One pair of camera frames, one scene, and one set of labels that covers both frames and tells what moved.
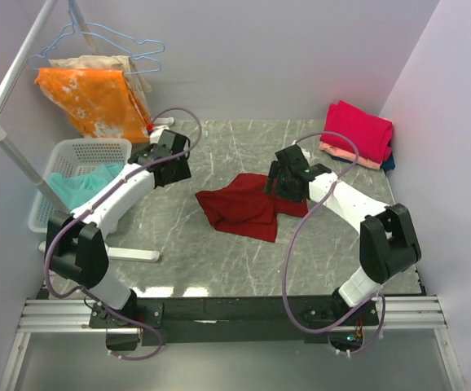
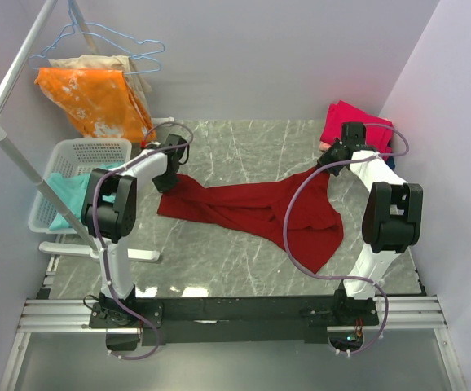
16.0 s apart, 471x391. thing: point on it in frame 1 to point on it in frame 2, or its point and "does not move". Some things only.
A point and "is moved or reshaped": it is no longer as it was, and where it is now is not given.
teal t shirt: [76, 189] does not move
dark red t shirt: [242, 207] is moved or reshaped
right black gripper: [275, 173] to [324, 160]
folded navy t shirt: [388, 164] does not move
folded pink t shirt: [371, 134] does not move
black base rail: [236, 320] does not move
